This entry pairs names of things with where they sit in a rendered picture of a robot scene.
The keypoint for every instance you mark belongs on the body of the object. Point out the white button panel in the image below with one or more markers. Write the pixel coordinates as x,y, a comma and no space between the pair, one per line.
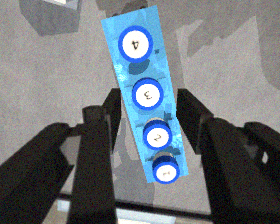
73,4

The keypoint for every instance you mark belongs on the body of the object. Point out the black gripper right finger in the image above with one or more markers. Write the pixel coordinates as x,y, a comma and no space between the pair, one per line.
233,172

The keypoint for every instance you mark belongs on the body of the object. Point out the black table edge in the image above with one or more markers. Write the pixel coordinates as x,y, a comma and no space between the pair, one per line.
151,210

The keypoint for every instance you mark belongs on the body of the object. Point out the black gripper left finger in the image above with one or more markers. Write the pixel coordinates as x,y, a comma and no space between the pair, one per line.
32,178

